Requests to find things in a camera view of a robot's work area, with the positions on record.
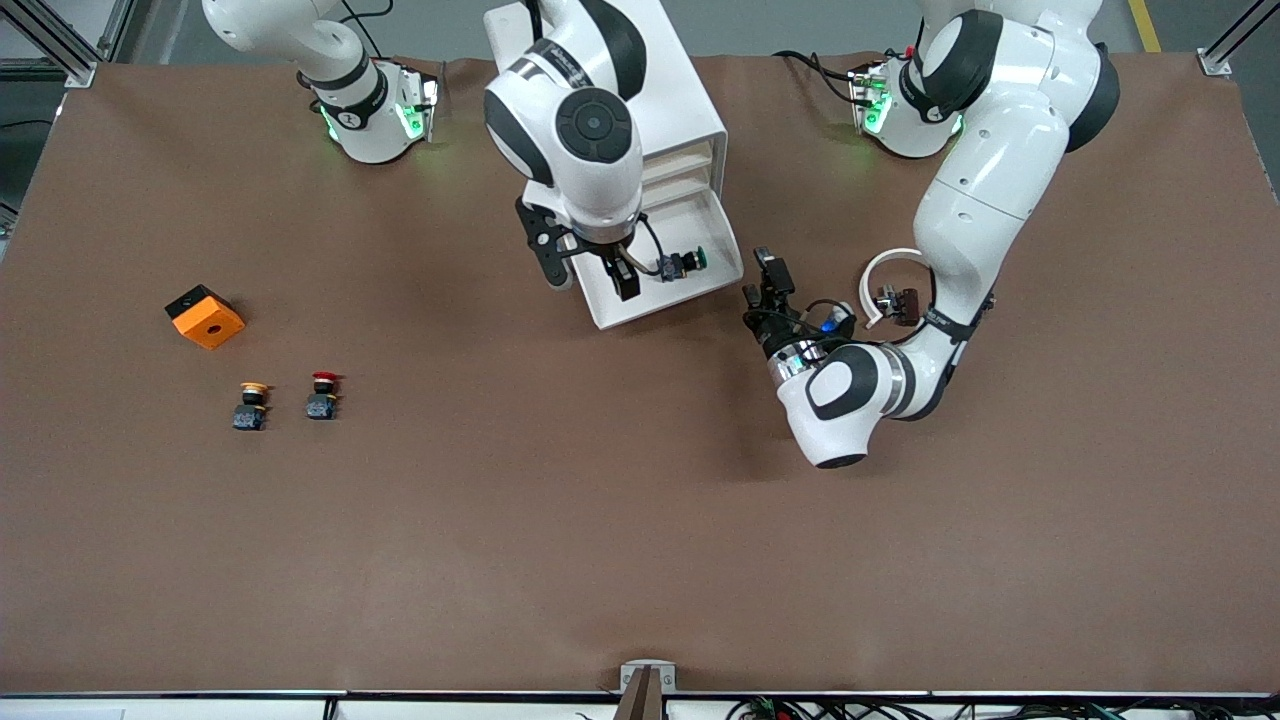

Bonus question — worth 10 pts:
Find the green push button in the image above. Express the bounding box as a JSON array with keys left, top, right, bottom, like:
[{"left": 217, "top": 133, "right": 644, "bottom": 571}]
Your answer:
[{"left": 657, "top": 246, "right": 708, "bottom": 283}]

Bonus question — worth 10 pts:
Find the white cabinet drawer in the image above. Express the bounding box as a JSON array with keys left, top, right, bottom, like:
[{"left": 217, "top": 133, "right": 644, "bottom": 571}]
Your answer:
[
  {"left": 574, "top": 188, "right": 747, "bottom": 332},
  {"left": 640, "top": 140, "right": 716, "bottom": 187},
  {"left": 640, "top": 164, "right": 716, "bottom": 207}
]

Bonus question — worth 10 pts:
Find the white drawer cabinet shell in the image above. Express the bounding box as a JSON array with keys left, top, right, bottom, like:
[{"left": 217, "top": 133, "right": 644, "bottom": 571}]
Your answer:
[{"left": 484, "top": 0, "right": 729, "bottom": 216}]

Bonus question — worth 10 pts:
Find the red push button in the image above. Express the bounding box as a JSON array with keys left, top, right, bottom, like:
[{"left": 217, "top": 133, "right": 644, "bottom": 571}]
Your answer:
[{"left": 305, "top": 371, "right": 342, "bottom": 422}]

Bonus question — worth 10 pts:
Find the yellow push button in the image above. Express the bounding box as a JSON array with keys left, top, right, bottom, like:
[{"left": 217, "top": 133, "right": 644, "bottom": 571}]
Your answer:
[{"left": 232, "top": 381, "right": 271, "bottom": 432}]

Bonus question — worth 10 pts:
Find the small brown component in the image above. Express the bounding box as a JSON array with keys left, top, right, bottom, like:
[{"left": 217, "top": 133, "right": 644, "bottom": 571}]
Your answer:
[{"left": 875, "top": 286, "right": 922, "bottom": 327}]

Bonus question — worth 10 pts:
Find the white curved plastic arc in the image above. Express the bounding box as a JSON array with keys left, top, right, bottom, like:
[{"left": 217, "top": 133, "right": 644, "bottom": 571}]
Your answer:
[{"left": 859, "top": 247, "right": 938, "bottom": 331}]

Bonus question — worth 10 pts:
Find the brown table mat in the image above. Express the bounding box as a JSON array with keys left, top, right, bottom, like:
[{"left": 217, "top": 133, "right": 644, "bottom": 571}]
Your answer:
[{"left": 0, "top": 52, "right": 1280, "bottom": 696}]

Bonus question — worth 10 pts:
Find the orange box with hole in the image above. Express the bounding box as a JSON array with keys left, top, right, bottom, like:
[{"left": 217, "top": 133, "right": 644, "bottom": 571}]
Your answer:
[{"left": 165, "top": 284, "right": 246, "bottom": 351}]

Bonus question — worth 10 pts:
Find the black left camera cable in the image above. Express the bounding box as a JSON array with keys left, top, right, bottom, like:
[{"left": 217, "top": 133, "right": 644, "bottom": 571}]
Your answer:
[{"left": 745, "top": 298, "right": 857, "bottom": 347}]

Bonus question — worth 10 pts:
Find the black base cable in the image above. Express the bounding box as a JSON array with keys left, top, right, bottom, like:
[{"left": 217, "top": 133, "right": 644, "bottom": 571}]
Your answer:
[{"left": 773, "top": 48, "right": 863, "bottom": 107}]

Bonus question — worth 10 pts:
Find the grey metal bracket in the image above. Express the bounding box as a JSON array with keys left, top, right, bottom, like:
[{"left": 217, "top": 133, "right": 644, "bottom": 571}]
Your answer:
[{"left": 620, "top": 659, "right": 677, "bottom": 693}]

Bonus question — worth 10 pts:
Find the dark mounting post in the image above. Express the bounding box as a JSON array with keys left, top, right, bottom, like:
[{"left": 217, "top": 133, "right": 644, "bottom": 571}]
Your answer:
[{"left": 614, "top": 667, "right": 667, "bottom": 720}]

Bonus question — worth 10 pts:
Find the aluminium frame profile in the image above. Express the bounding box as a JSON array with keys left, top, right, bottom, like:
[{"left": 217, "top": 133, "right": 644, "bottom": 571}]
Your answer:
[
  {"left": 0, "top": 0, "right": 137, "bottom": 89},
  {"left": 1198, "top": 0, "right": 1280, "bottom": 78}
]

